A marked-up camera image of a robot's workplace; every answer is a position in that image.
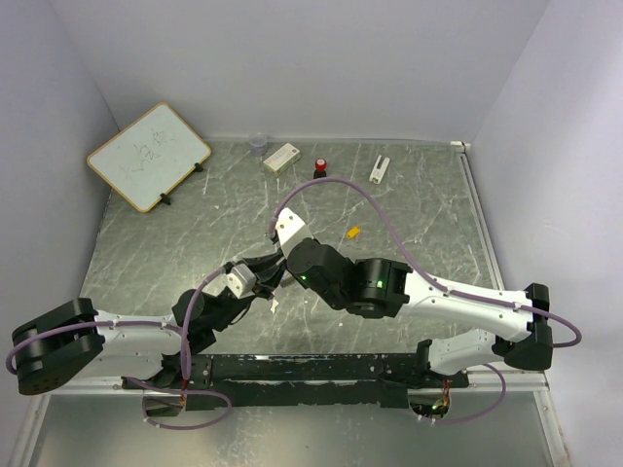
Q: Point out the red and black stamp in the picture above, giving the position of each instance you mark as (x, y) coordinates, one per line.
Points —
(320, 167)

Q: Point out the aluminium rail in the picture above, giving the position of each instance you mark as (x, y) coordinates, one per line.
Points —
(252, 377)

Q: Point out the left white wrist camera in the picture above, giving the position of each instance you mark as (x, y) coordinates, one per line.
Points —
(240, 280)

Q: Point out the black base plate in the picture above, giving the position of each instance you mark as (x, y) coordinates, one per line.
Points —
(391, 401)

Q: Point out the small clear plastic cup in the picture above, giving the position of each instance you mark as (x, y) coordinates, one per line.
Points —
(258, 143)

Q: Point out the white board with wooden frame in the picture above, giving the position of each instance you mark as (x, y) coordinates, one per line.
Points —
(150, 158)

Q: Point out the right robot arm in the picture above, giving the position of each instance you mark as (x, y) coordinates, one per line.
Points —
(501, 326)

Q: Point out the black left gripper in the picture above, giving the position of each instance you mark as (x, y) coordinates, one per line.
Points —
(263, 289)

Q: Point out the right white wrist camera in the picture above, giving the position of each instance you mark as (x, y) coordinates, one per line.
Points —
(288, 230)

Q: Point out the white cardboard box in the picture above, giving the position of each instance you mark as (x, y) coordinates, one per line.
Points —
(282, 159)

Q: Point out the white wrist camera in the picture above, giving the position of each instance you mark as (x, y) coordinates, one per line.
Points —
(240, 280)
(288, 230)

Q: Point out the white stapler remover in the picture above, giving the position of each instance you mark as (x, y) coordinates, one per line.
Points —
(379, 169)

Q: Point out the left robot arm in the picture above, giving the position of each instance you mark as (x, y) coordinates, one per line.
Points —
(78, 341)

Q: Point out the yellow key tag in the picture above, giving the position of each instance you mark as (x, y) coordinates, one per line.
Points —
(353, 232)

